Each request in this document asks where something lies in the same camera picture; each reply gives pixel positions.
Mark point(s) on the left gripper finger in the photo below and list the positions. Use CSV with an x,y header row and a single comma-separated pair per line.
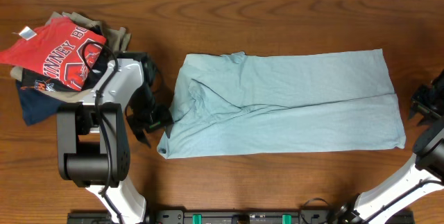
x,y
168,130
141,137

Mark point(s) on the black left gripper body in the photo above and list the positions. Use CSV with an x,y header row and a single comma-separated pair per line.
x,y
149,113

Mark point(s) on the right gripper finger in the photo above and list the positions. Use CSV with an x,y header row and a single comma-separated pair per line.
x,y
412,113
424,122

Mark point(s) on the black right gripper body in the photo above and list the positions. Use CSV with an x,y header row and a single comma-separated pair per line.
x,y
431,101

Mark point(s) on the light blue t-shirt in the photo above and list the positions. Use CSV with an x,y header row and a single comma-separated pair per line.
x,y
239,104

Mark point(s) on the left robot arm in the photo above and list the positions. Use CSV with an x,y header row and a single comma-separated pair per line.
x,y
93,147

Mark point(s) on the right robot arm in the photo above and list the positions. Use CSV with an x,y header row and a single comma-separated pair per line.
x,y
422,173

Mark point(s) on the khaki folded garment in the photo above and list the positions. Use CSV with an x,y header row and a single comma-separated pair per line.
x,y
117,40

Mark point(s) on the red printed folded t-shirt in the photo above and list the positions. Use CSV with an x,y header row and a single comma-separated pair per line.
x,y
61,50

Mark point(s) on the navy blue folded garment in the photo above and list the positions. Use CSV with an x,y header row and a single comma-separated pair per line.
x,y
36,106

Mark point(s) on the black printed folded t-shirt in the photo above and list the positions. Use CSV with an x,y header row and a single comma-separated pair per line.
x,y
44,83

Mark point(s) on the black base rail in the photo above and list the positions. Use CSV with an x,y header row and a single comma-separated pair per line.
x,y
312,214

